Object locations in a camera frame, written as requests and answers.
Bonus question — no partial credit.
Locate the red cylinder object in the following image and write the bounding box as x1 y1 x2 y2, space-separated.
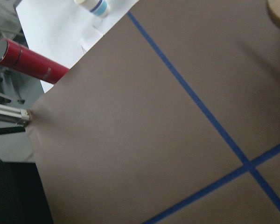
0 38 69 84

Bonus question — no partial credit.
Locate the paper cup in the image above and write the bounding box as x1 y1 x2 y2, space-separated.
74 0 110 18

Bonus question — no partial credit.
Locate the aluminium frame post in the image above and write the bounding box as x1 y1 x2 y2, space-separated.
0 104 31 127

